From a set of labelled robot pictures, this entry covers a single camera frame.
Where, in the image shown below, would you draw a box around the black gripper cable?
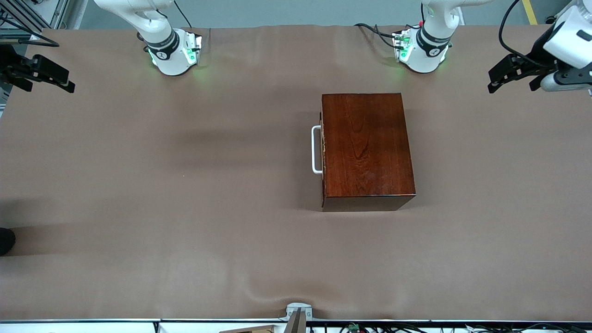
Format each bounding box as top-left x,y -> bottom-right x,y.
499,0 -> 537,65
0,36 -> 60,47

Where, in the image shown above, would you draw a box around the metal table edge rail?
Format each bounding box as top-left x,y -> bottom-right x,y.
0,318 -> 592,324

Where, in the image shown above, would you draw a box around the brown table cloth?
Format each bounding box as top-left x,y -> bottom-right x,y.
0,24 -> 592,322

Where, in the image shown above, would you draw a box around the tangled black cables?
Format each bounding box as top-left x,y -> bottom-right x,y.
308,323 -> 592,333

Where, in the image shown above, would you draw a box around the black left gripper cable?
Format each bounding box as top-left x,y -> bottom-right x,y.
499,0 -> 537,65

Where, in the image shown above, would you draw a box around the dark red wooden cabinet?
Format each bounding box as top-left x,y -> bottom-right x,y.
321,92 -> 416,212

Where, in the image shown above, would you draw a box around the yellow floor tape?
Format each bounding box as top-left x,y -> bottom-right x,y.
522,0 -> 539,25

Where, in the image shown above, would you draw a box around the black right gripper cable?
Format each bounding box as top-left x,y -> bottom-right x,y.
0,36 -> 60,47

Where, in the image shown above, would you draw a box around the black left arm base cable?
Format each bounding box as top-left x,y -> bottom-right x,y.
354,23 -> 398,49

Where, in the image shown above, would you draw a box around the black arm base cable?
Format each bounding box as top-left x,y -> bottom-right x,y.
354,23 -> 398,49
173,0 -> 195,29

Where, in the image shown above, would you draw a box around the light wood drawer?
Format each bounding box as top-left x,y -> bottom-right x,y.
311,109 -> 326,209

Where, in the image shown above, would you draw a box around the tan board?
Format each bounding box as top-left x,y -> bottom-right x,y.
220,325 -> 278,333

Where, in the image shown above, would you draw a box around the black right arm base cable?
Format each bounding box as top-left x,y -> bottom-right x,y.
173,0 -> 195,29

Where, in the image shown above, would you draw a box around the grey metal bracket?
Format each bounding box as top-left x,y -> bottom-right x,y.
279,302 -> 313,333

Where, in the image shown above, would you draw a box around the black round object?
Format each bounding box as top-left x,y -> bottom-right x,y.
0,228 -> 16,256

